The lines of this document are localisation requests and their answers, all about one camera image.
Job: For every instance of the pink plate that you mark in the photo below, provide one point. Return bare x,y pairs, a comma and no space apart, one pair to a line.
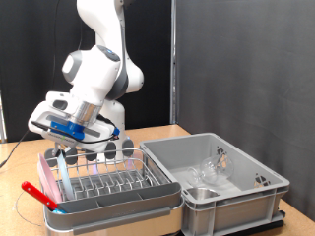
49,183

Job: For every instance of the clear wine glass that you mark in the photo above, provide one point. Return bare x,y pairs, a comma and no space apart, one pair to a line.
216,168

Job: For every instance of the stainless steel bowl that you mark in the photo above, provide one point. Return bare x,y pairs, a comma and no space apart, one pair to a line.
201,193

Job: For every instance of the silver frame post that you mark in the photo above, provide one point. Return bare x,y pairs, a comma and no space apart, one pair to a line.
2,118

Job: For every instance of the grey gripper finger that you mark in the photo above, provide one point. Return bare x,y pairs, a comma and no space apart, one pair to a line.
65,149
56,149

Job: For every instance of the grey plastic crate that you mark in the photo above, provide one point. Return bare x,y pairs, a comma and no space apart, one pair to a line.
229,213

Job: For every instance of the small blue utensil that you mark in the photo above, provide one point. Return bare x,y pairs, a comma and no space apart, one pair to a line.
59,211

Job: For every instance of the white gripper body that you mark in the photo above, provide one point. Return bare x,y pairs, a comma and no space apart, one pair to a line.
42,119

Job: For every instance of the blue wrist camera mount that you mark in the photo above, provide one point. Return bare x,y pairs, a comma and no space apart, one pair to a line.
69,128

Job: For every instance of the aluminium vertical pole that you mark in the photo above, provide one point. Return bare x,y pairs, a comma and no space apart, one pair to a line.
173,65

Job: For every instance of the light blue plate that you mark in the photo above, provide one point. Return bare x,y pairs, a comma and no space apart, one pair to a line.
65,180

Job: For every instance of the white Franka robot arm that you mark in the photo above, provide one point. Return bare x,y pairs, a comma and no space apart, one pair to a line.
95,75

